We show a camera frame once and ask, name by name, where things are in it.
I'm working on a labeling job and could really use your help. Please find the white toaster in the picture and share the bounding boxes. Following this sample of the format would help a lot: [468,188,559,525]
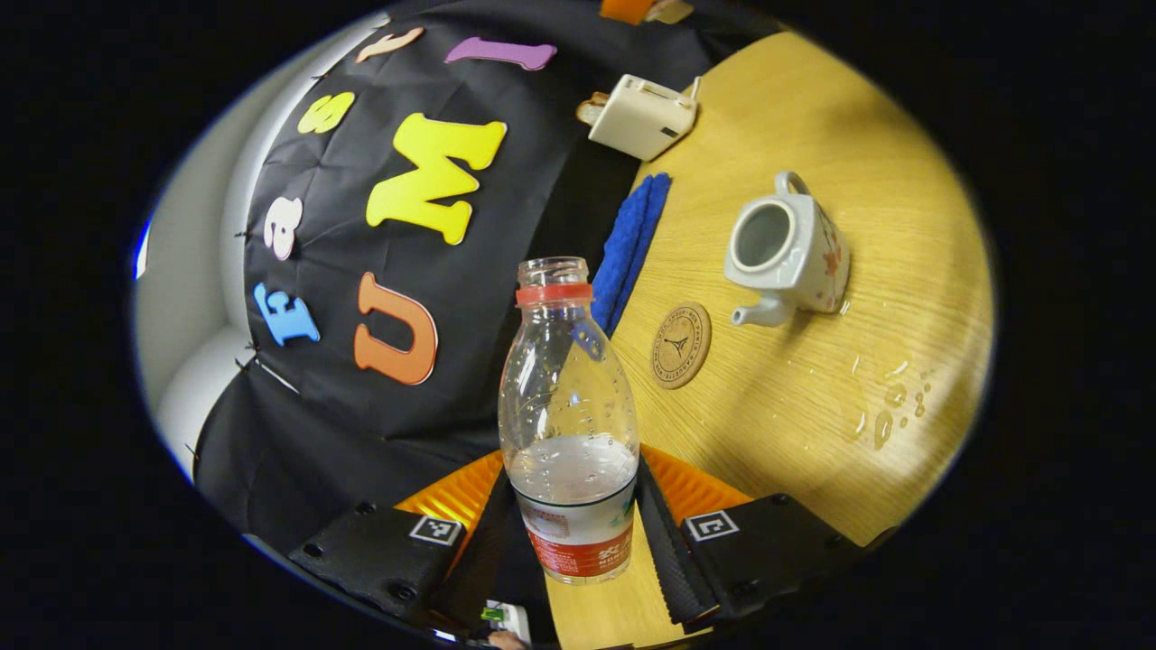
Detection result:
[587,74,698,162]

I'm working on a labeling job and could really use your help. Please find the white floral teacup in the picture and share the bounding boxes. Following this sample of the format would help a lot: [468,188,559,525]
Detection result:
[723,171,852,328]

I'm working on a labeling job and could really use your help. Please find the blue folded towel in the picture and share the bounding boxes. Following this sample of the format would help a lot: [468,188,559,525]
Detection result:
[592,172,673,337]

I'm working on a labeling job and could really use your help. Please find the spilled water drops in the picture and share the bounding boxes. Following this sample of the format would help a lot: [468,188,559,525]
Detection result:
[849,357,936,452]

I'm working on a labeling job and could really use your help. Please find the round brown coaster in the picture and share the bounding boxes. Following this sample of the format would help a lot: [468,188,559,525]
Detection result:
[650,302,713,390]

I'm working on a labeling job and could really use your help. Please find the white side desk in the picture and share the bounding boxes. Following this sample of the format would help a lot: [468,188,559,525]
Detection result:
[480,600,532,644]

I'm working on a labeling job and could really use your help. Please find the clear plastic water bottle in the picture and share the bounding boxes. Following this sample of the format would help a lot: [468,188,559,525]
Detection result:
[498,256,640,585]

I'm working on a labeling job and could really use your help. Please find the black backdrop cloth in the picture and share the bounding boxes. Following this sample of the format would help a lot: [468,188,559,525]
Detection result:
[194,0,787,579]

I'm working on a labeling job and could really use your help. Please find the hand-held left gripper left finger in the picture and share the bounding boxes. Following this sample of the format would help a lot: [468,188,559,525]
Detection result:
[287,450,520,637]

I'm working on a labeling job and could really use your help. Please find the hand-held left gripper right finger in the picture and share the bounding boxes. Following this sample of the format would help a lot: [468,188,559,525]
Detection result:
[635,445,900,631]

